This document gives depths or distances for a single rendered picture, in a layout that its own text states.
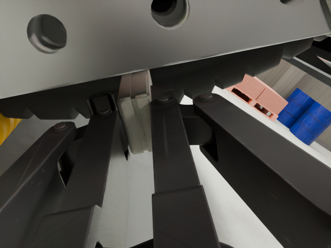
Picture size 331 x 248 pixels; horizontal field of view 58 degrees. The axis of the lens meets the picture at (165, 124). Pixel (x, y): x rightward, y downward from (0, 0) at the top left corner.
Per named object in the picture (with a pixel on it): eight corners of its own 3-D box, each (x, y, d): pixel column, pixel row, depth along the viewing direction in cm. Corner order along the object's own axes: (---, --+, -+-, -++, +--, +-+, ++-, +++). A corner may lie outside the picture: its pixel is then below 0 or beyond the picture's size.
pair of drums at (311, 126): (286, 123, 725) (311, 97, 699) (314, 149, 632) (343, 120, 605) (268, 111, 697) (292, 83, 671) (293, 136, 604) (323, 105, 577)
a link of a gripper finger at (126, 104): (146, 153, 15) (131, 156, 15) (144, 100, 21) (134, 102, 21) (132, 97, 13) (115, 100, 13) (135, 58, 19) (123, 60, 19)
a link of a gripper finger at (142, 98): (132, 97, 13) (148, 94, 13) (135, 58, 19) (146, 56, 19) (146, 153, 15) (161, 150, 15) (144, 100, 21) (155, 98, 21)
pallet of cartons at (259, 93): (255, 102, 679) (269, 86, 663) (276, 124, 596) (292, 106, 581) (212, 73, 623) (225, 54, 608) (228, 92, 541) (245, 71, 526)
